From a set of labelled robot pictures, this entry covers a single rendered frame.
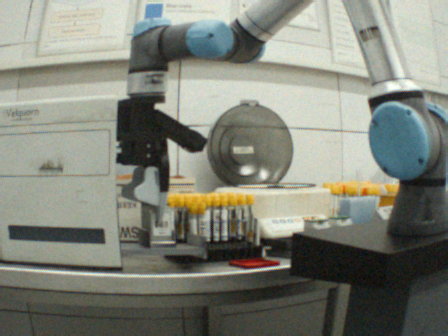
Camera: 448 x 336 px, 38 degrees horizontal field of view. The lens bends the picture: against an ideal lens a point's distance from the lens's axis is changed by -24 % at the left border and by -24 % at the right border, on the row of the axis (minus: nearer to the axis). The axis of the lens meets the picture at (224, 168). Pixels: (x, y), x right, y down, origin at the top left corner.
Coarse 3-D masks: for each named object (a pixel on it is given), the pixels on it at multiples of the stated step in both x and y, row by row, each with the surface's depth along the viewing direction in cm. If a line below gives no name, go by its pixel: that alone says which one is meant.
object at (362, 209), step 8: (344, 200) 166; (352, 200) 165; (360, 200) 167; (368, 200) 168; (376, 200) 170; (344, 208) 166; (352, 208) 165; (360, 208) 167; (368, 208) 168; (352, 216) 165; (360, 216) 167; (368, 216) 169
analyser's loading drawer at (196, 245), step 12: (144, 240) 136; (192, 240) 142; (204, 240) 138; (132, 252) 132; (144, 252) 133; (156, 252) 134; (168, 252) 135; (180, 252) 137; (192, 252) 138; (204, 252) 138
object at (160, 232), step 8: (144, 208) 137; (152, 208) 135; (168, 208) 137; (144, 216) 137; (152, 216) 135; (168, 216) 136; (144, 224) 137; (152, 224) 135; (160, 224) 135; (168, 224) 136; (152, 232) 135; (160, 232) 135; (168, 232) 136; (152, 240) 135; (160, 240) 135; (168, 240) 136
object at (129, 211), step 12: (120, 180) 160; (180, 180) 167; (192, 180) 168; (120, 192) 161; (168, 192) 166; (180, 192) 167; (192, 192) 169; (120, 204) 161; (132, 204) 162; (120, 216) 161; (132, 216) 162; (120, 228) 161; (132, 228) 162; (120, 240) 161; (132, 240) 162
